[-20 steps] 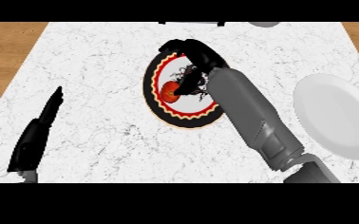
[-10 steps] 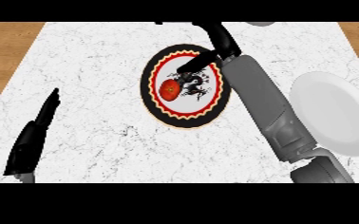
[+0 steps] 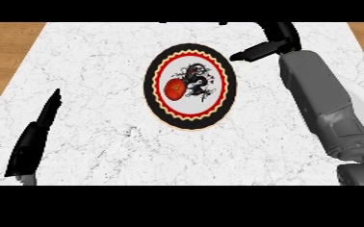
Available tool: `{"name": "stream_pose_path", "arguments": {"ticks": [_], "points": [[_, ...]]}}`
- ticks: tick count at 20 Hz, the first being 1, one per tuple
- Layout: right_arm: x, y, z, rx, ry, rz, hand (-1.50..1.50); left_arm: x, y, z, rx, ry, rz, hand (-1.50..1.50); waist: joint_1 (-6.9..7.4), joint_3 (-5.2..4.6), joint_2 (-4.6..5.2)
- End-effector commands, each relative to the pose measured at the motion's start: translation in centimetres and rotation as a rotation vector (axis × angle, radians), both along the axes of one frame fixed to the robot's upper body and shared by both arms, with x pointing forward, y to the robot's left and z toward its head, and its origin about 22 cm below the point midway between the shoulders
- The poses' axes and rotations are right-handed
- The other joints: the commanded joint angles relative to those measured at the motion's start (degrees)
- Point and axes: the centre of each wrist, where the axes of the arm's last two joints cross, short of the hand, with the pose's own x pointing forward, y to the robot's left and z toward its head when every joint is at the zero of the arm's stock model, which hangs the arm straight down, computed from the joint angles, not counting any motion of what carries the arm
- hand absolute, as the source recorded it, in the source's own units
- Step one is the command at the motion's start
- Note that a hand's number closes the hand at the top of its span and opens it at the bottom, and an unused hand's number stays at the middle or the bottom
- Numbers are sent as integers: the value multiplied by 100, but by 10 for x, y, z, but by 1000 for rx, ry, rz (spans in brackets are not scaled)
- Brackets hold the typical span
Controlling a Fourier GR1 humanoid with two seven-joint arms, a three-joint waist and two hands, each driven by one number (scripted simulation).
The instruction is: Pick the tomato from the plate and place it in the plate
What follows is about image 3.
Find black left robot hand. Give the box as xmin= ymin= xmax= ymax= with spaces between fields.
xmin=3 ymin=88 xmax=64 ymax=178

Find black rimmed patterned plate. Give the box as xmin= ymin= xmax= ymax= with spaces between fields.
xmin=142 ymin=42 xmax=238 ymax=131

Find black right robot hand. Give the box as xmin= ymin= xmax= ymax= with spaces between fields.
xmin=229 ymin=22 xmax=303 ymax=63

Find red tomato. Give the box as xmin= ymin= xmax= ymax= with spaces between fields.
xmin=164 ymin=78 xmax=188 ymax=101

